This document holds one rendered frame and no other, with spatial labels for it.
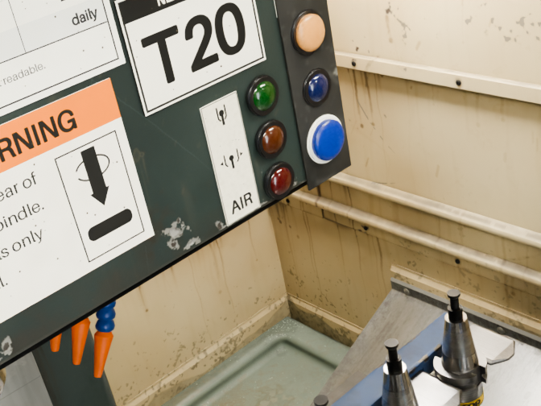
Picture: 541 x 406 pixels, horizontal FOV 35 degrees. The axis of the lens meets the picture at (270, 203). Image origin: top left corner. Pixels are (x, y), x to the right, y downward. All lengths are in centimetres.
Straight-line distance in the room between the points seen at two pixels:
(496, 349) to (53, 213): 72
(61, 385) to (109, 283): 89
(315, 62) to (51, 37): 20
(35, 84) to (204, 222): 15
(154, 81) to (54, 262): 12
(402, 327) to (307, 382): 37
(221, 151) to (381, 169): 117
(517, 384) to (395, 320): 30
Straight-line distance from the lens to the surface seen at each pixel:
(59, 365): 139
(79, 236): 50
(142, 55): 50
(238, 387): 209
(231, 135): 55
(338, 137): 61
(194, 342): 204
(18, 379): 131
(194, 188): 54
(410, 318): 179
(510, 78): 141
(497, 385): 165
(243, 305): 210
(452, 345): 103
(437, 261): 172
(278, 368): 211
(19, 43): 46
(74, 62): 48
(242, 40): 55
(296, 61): 58
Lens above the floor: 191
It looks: 28 degrees down
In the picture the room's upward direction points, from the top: 12 degrees counter-clockwise
